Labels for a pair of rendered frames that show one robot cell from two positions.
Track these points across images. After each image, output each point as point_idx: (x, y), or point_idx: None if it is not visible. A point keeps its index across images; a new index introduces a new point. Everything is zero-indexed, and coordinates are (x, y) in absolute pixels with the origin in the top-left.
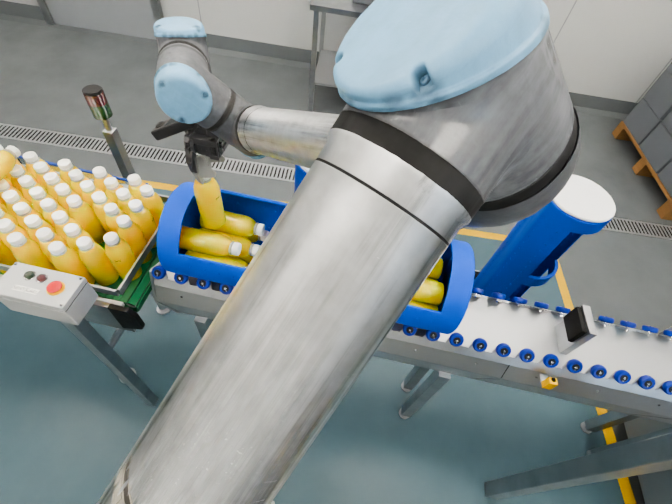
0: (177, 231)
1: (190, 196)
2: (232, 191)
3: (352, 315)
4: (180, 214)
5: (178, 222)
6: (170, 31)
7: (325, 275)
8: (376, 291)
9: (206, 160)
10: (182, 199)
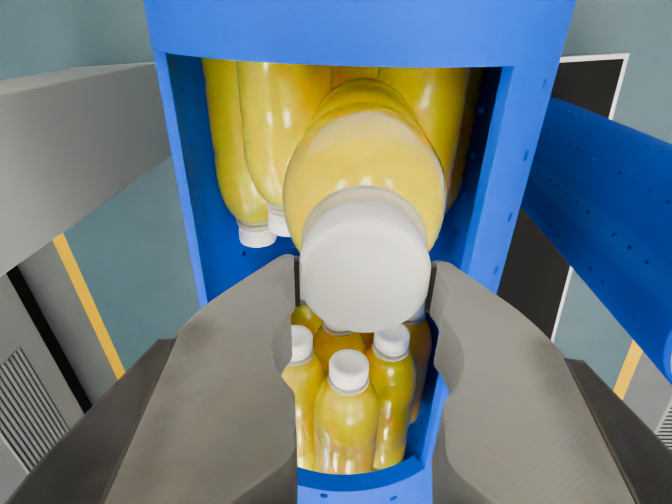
0: (173, 42)
1: (366, 50)
2: (494, 208)
3: None
4: (233, 37)
5: (199, 38)
6: None
7: None
8: None
9: (437, 362)
10: (328, 9)
